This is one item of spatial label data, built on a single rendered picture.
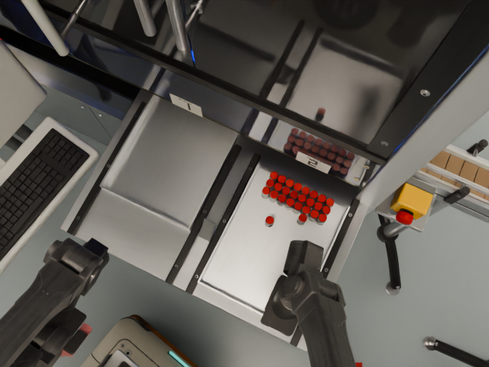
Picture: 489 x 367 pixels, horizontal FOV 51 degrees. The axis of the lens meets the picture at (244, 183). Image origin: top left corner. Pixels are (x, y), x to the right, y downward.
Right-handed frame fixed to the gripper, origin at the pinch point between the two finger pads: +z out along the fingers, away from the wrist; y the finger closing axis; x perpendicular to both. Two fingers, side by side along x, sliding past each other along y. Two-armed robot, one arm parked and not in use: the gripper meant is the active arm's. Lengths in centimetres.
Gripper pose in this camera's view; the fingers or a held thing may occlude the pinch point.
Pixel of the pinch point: (279, 312)
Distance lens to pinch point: 110.2
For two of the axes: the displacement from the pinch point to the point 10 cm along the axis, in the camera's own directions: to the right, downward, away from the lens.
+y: 4.2, -8.2, 3.8
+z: -0.7, 3.9, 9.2
